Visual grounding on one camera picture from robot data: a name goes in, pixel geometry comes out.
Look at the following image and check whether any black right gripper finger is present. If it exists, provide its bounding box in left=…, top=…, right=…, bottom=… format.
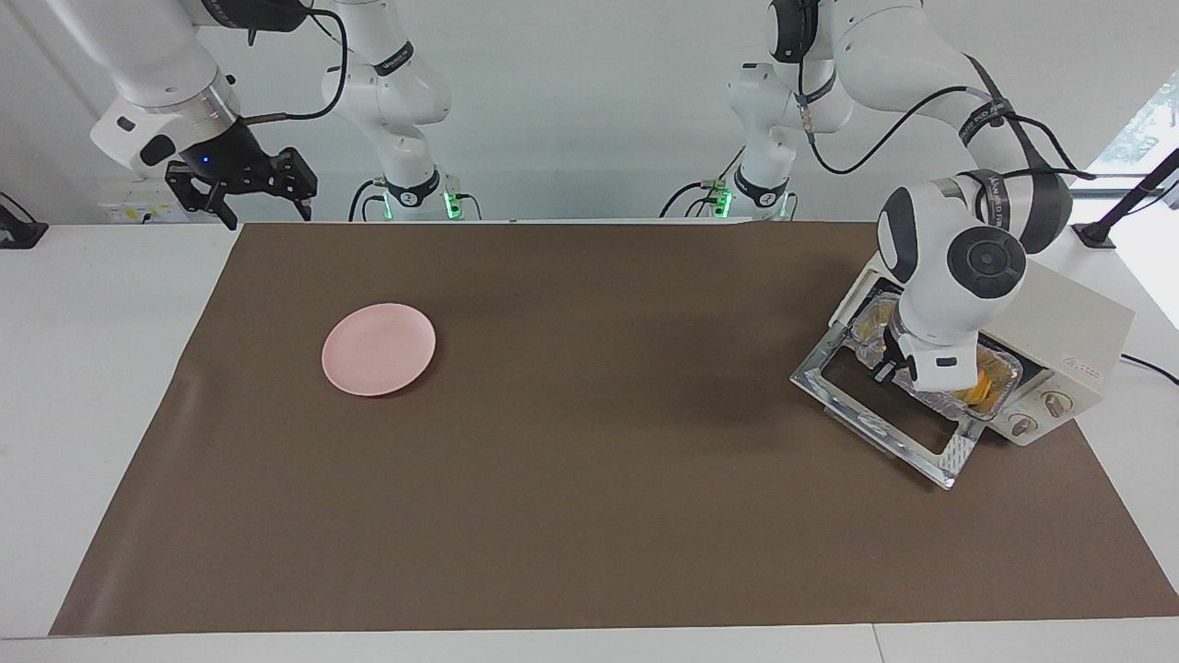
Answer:
left=267, top=147, right=320, bottom=222
left=166, top=161, right=240, bottom=231

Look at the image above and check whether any golden ridged bread loaf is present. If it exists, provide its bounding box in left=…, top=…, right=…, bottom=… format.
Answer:
left=953, top=348, right=1003, bottom=408

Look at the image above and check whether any aluminium foil tray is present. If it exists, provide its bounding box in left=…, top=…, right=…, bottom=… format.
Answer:
left=852, top=295, right=1025, bottom=423

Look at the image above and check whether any glass oven door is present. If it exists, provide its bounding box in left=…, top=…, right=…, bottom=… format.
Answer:
left=790, top=324, right=991, bottom=490

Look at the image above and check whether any cream toaster oven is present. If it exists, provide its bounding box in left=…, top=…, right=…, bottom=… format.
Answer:
left=829, top=261, right=1136, bottom=448

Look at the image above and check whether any pink round plate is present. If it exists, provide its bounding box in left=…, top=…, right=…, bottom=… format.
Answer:
left=321, top=303, right=438, bottom=398

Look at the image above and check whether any bright window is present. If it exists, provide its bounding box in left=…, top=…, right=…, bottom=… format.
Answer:
left=1082, top=72, right=1179, bottom=199

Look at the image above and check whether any brown table mat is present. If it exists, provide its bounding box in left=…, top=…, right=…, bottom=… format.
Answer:
left=49, top=221, right=1179, bottom=637

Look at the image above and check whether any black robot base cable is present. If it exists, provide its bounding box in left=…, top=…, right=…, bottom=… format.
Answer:
left=658, top=138, right=749, bottom=220
left=347, top=178, right=388, bottom=223

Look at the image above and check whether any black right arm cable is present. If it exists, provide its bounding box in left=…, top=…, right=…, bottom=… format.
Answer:
left=241, top=5, right=351, bottom=125

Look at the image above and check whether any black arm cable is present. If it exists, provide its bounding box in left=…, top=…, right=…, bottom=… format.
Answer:
left=797, top=51, right=1099, bottom=180
left=241, top=5, right=351, bottom=125

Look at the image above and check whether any white wall socket box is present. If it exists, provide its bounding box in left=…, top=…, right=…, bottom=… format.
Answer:
left=99, top=177, right=196, bottom=225

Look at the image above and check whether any black clamp mount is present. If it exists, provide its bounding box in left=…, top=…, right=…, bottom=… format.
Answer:
left=0, top=191, right=49, bottom=250

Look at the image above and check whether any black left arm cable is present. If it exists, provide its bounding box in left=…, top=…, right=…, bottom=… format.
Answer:
left=797, top=51, right=1099, bottom=180

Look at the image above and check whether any black oven power cable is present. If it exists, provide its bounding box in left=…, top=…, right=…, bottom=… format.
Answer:
left=1122, top=353, right=1179, bottom=386

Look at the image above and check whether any black camera stand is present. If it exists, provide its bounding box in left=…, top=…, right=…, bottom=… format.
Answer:
left=1073, top=147, right=1179, bottom=250

